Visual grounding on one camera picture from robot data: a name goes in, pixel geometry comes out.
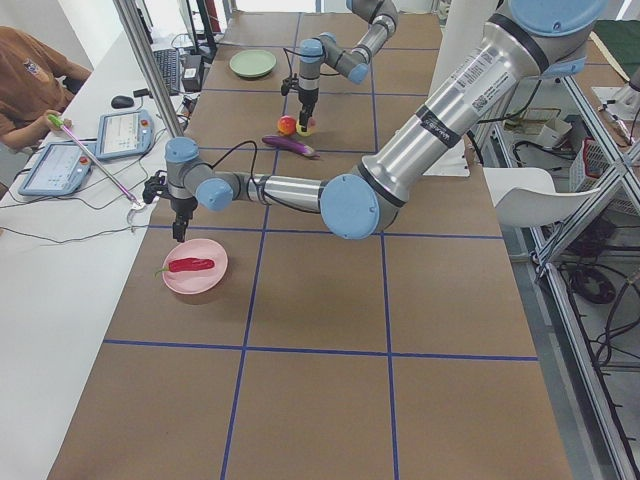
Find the black keyboard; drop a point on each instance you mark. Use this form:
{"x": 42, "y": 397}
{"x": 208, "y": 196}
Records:
{"x": 169, "y": 65}

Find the blue teach pendant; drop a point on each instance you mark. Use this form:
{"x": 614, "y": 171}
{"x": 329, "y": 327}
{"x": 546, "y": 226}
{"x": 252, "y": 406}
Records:
{"x": 124, "y": 134}
{"x": 59, "y": 170}

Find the far blue teach pendant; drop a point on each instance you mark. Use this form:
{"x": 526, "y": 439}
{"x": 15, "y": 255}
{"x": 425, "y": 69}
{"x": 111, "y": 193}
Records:
{"x": 124, "y": 134}

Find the pink green stick tool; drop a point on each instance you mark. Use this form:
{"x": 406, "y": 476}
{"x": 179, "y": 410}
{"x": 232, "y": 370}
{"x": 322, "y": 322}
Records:
{"x": 136, "y": 204}

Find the peach fruit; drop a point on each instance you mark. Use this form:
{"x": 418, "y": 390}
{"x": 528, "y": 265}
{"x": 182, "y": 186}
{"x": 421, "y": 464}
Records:
{"x": 305, "y": 130}

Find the aluminium frame post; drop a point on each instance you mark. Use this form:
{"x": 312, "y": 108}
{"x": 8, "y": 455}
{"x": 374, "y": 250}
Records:
{"x": 136, "y": 34}

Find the near blue teach pendant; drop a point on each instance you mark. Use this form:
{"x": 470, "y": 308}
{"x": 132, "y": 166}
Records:
{"x": 59, "y": 170}

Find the white chair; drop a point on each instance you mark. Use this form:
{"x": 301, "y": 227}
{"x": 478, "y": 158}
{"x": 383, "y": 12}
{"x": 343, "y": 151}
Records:
{"x": 526, "y": 197}

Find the person in brown shirt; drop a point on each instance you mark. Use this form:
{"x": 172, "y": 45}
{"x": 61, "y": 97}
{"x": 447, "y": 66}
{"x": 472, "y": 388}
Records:
{"x": 31, "y": 90}

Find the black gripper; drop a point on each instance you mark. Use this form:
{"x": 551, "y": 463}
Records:
{"x": 306, "y": 97}
{"x": 181, "y": 206}

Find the red chili pepper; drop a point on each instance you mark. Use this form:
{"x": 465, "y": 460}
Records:
{"x": 188, "y": 264}

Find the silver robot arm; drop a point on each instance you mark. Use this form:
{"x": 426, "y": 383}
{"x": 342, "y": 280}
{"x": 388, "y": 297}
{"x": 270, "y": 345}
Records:
{"x": 521, "y": 39}
{"x": 353, "y": 63}

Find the purple eggplant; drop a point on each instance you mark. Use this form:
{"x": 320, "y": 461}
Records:
{"x": 291, "y": 145}

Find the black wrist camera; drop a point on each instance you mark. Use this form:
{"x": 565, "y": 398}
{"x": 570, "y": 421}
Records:
{"x": 155, "y": 187}
{"x": 289, "y": 84}

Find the pink plate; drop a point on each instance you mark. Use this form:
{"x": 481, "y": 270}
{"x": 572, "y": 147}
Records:
{"x": 196, "y": 282}

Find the black computer mouse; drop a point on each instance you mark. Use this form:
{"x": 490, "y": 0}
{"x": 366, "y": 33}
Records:
{"x": 121, "y": 102}

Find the light green plate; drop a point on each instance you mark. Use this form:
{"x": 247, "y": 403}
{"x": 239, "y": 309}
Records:
{"x": 252, "y": 64}

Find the white basket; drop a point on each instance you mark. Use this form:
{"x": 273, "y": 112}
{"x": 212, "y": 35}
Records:
{"x": 589, "y": 166}

